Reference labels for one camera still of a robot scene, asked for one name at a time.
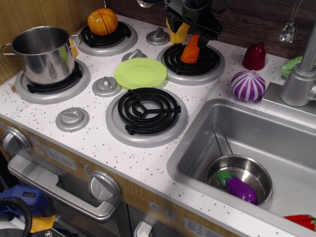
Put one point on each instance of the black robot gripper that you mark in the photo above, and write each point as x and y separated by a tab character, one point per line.
198	14

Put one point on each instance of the orange toy carrot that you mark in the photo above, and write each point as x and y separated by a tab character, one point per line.
191	51

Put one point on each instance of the silver knob behind plate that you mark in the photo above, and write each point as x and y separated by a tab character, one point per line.
135	54

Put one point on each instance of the light green plastic plate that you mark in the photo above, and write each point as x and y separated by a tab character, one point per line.
140	72

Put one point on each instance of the yellow toy pepper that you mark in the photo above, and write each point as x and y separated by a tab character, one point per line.
181	35

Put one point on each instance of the silver knob back centre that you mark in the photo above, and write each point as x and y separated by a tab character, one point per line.
158	37

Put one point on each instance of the back right black burner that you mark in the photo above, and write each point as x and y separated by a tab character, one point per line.
209	67

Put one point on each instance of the black burner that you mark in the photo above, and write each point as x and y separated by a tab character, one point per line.
146	117
73	85
209	67
120	41

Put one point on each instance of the back left black burner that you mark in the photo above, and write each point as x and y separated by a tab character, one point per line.
120	41

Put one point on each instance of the dark red toy pepper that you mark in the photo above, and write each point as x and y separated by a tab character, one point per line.
255	57

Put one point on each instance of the purple striped toy onion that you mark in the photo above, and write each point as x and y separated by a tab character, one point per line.
248	86

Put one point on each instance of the orange toy pumpkin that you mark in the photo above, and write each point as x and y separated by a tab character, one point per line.
102	22

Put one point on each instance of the hanging clear crystal ornament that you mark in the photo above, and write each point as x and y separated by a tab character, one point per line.
289	30

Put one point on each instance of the front right black burner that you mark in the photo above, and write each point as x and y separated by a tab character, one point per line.
146	117

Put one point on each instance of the silver knob centre left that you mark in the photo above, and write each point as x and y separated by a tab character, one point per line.
106	87

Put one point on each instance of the green toy cabbage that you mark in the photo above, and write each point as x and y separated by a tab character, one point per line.
287	67

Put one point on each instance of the yellow toy corn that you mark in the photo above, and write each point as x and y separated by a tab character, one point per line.
73	48

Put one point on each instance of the silver toy faucet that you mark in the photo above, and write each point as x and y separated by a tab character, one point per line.
296	98

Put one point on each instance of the steel stock pot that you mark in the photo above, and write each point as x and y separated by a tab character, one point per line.
44	53

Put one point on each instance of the silver knob front left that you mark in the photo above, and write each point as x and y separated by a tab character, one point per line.
72	119

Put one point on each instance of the silver toy sink basin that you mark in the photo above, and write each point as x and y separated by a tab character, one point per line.
285	148

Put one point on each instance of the small steel saucepan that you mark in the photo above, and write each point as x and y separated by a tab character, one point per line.
246	169

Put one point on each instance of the front left black burner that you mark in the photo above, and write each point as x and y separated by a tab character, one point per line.
73	85

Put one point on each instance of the purple toy eggplant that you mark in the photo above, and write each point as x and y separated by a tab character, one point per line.
236	187

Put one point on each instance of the right oven dial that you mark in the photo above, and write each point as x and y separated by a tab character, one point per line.
102	187

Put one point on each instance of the oven dial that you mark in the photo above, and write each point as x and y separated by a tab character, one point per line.
102	187
15	141

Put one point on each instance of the left oven dial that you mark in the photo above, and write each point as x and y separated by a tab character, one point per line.
15	141

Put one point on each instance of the red toy chili pepper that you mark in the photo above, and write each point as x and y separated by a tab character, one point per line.
304	220

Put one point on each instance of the yellow cloth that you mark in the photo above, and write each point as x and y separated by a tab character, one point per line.
42	223

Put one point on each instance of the silver oven door handle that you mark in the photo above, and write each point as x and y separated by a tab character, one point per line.
63	187

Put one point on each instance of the blue tool with black cable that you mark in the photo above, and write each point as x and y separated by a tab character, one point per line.
24	201

